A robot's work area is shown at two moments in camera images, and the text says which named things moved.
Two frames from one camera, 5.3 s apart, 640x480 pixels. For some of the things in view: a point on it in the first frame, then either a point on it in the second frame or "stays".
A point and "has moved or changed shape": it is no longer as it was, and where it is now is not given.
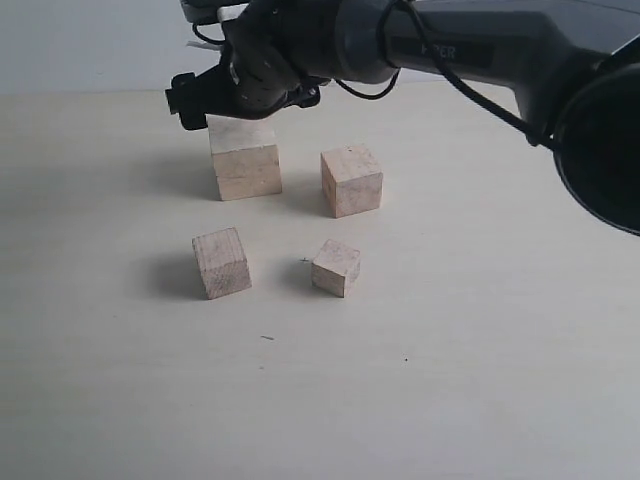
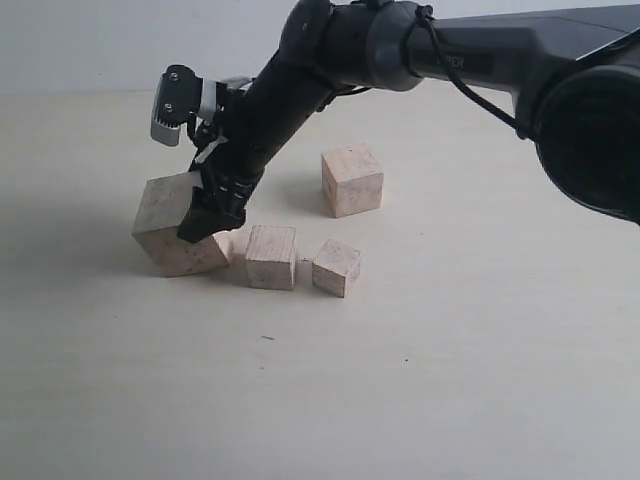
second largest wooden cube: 352,180 stays
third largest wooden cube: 222,261 to 272,257
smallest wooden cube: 335,268 stays
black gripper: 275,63 to 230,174
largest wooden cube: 246,156 has moved or changed shape
